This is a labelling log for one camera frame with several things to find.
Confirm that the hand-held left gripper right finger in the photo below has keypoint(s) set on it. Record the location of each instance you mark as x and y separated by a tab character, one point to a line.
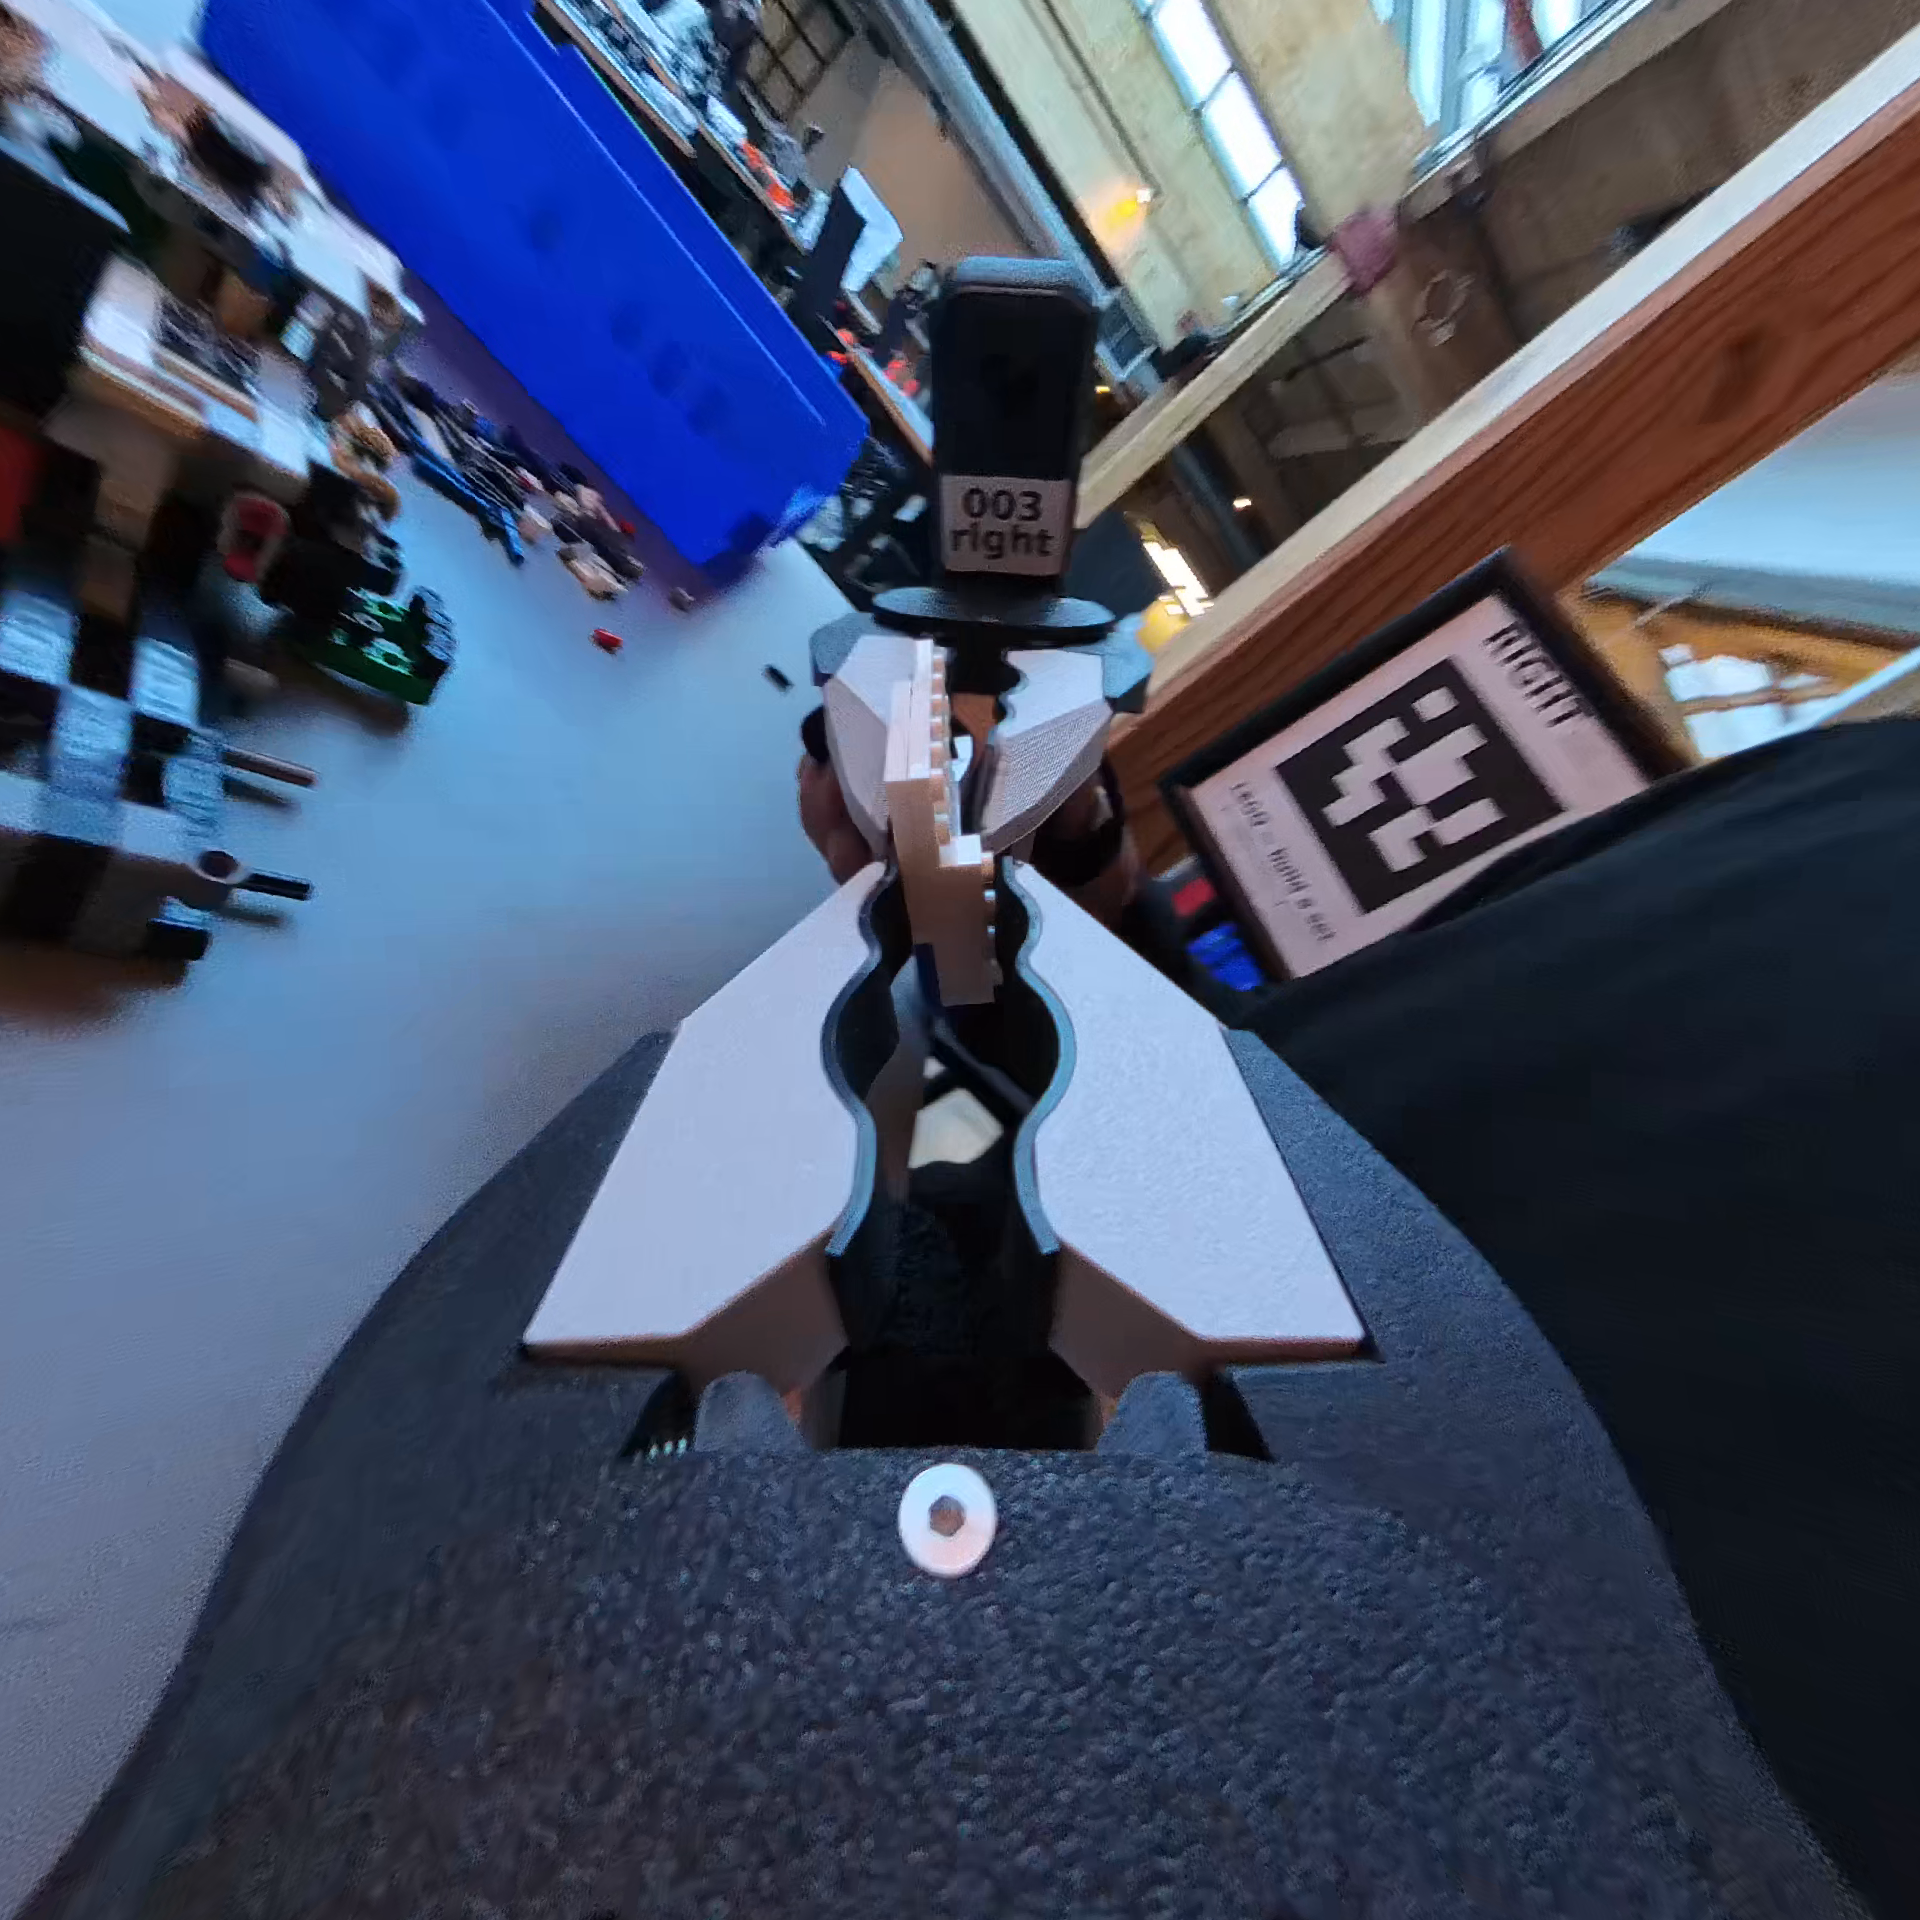
1185	1172

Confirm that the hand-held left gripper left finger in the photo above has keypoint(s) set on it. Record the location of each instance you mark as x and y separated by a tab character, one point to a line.
721	1156

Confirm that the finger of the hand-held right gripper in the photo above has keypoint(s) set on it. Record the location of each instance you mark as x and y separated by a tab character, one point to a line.
1049	734
863	734

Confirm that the white brick plate assembly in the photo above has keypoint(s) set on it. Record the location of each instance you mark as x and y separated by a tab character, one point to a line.
939	886

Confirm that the person's right hand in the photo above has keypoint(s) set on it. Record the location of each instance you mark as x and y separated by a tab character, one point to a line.
821	825

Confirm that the window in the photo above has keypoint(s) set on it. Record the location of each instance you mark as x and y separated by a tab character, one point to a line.
1500	60
1230	119

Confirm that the framed marker sign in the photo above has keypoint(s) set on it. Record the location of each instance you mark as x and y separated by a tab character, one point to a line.
1424	780

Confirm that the pile of small toy pieces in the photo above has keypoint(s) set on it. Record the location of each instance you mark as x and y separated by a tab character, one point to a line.
494	465

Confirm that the person's black clothing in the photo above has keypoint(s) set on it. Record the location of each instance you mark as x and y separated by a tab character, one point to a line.
1651	1201

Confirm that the green black brick assembly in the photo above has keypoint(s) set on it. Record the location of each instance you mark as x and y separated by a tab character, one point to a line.
383	646

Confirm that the wooden side panel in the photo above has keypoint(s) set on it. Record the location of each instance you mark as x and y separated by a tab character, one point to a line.
1500	451

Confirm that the blue plastic bin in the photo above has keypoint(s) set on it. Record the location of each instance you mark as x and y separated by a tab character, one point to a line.
525	255

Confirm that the toy truck model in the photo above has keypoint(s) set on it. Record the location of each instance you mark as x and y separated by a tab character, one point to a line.
89	720

